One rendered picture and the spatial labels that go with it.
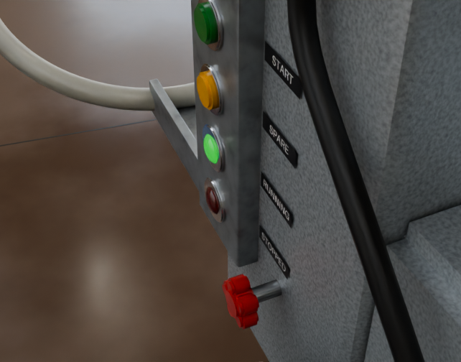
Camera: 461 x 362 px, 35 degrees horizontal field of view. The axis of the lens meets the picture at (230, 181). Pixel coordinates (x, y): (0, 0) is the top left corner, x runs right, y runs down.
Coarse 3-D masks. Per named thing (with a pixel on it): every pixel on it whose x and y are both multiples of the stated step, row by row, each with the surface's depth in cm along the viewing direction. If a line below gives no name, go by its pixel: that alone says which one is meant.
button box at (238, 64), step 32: (192, 0) 49; (224, 0) 44; (256, 0) 42; (192, 32) 51; (224, 32) 45; (256, 32) 44; (224, 64) 47; (256, 64) 45; (224, 96) 49; (256, 96) 47; (224, 128) 50; (256, 128) 49; (224, 160) 52; (256, 160) 50; (224, 192) 55; (256, 192) 52; (224, 224) 57; (256, 224) 55; (256, 256) 57
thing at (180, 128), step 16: (160, 96) 92; (160, 112) 94; (176, 112) 90; (192, 112) 97; (176, 128) 89; (192, 128) 95; (176, 144) 91; (192, 144) 86; (192, 160) 86; (192, 176) 88
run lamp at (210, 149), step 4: (208, 136) 53; (204, 140) 54; (208, 140) 53; (212, 140) 53; (204, 144) 54; (208, 144) 53; (212, 144) 53; (204, 148) 54; (208, 148) 53; (212, 148) 53; (208, 152) 53; (212, 152) 53; (216, 152) 53; (208, 156) 53; (212, 156) 53; (216, 156) 53; (212, 160) 53; (216, 160) 53
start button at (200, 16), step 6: (198, 6) 46; (204, 6) 46; (198, 12) 46; (204, 12) 46; (210, 12) 46; (198, 18) 47; (204, 18) 46; (210, 18) 46; (198, 24) 47; (204, 24) 46; (210, 24) 46; (198, 30) 47; (204, 30) 46; (210, 30) 46; (204, 36) 47; (210, 36) 46; (210, 42) 47
